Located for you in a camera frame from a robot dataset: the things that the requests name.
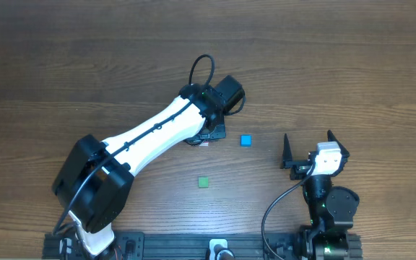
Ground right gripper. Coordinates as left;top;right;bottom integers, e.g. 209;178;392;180
280;129;351;181

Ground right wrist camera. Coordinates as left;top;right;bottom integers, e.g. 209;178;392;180
308;141;343;177

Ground mounting rail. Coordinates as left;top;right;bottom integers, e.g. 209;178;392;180
43;230;363;260

